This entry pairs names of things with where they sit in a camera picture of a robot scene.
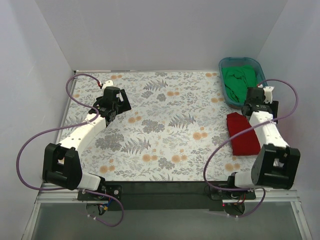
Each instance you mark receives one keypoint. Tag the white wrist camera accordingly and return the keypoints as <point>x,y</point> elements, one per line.
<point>268,93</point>
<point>108,83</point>

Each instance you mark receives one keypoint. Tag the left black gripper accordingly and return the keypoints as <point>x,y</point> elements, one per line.
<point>125,100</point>

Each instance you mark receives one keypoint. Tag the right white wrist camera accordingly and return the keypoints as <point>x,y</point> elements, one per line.
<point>268,93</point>

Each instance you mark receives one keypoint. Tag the floral table mat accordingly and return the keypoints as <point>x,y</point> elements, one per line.
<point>176,129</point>

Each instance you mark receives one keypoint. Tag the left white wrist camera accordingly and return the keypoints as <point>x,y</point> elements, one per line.
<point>108,83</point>

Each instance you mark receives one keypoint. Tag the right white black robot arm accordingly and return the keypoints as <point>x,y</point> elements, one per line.
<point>276,163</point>

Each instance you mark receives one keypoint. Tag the red t shirt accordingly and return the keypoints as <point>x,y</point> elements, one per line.
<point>246,144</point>

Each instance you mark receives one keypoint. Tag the green t shirt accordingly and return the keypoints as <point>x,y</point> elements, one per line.
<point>237,80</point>

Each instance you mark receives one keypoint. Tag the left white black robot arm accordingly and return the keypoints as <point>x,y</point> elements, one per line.
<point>62,165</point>

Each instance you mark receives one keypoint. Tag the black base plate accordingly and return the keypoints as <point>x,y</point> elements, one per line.
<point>170,195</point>

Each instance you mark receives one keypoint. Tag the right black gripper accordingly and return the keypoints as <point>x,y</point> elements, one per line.
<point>275,107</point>

